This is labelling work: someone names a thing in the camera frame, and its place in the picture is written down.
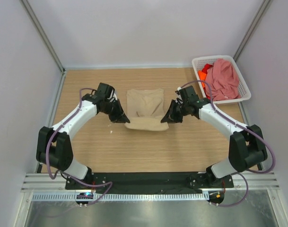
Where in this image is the orange t shirt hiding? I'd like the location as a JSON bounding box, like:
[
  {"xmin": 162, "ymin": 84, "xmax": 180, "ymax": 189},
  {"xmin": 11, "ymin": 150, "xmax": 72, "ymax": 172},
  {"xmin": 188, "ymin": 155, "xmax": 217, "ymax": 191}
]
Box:
[{"xmin": 198, "ymin": 70, "xmax": 207, "ymax": 89}]

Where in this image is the white plastic basket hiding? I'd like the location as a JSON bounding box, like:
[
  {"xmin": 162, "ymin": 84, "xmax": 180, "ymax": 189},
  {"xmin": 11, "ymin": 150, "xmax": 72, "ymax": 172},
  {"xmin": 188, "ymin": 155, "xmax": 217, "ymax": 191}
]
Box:
[{"xmin": 192, "ymin": 55, "xmax": 251, "ymax": 105}]

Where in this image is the red t shirt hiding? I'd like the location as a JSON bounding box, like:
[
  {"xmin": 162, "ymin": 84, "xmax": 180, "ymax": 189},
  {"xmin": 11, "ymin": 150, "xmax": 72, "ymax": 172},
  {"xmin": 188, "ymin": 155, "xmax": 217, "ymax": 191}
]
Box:
[{"xmin": 201, "ymin": 64, "xmax": 213, "ymax": 74}]

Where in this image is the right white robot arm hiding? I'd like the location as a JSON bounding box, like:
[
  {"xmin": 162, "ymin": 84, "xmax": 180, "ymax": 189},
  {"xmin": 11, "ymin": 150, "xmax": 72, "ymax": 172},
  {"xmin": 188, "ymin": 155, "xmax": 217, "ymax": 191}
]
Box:
[{"xmin": 161, "ymin": 86, "xmax": 268, "ymax": 187}]

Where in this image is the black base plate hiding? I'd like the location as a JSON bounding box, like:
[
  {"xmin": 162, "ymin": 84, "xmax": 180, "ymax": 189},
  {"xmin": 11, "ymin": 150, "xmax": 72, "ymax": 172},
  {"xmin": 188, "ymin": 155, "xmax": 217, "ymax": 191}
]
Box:
[{"xmin": 64, "ymin": 171, "xmax": 234, "ymax": 196}]

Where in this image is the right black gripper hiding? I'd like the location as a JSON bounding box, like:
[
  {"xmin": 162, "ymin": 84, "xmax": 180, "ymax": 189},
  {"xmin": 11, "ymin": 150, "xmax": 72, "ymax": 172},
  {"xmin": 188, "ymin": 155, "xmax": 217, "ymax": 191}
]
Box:
[{"xmin": 162, "ymin": 100, "xmax": 189, "ymax": 124}]

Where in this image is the white slotted cable duct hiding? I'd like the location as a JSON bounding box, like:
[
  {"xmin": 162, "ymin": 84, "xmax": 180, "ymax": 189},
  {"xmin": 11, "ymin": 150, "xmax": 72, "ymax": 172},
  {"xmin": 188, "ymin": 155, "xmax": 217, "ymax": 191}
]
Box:
[{"xmin": 32, "ymin": 192, "xmax": 209, "ymax": 202}]

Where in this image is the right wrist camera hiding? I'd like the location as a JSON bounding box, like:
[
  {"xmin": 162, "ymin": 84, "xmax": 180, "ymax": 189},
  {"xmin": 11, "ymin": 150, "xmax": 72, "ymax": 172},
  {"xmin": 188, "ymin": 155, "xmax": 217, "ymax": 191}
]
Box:
[{"xmin": 177, "ymin": 86, "xmax": 199, "ymax": 102}]

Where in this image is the beige t shirt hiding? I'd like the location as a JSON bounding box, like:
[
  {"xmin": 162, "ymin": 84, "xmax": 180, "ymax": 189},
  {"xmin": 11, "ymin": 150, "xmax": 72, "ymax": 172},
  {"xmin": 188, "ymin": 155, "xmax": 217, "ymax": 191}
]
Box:
[{"xmin": 125, "ymin": 88, "xmax": 169, "ymax": 131}]

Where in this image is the pink t shirt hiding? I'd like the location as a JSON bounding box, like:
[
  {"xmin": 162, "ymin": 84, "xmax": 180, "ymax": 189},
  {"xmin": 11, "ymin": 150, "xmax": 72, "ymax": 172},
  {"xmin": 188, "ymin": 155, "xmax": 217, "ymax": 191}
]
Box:
[{"xmin": 205, "ymin": 59, "xmax": 240, "ymax": 102}]

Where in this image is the aluminium frame rail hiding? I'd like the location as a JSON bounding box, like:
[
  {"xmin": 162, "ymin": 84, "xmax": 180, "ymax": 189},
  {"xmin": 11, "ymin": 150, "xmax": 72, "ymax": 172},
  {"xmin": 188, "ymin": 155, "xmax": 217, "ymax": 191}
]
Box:
[{"xmin": 21, "ymin": 171, "xmax": 279, "ymax": 192}]

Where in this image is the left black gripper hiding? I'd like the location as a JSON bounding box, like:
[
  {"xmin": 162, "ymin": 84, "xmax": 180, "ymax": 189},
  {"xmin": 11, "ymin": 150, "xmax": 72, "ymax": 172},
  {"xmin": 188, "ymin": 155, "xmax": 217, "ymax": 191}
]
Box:
[{"xmin": 101, "ymin": 98, "xmax": 130, "ymax": 123}]

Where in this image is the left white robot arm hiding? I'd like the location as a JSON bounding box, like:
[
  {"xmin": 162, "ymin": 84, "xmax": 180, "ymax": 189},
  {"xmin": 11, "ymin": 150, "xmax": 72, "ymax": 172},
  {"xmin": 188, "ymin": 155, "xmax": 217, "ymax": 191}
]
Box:
[{"xmin": 36, "ymin": 83, "xmax": 130, "ymax": 189}]

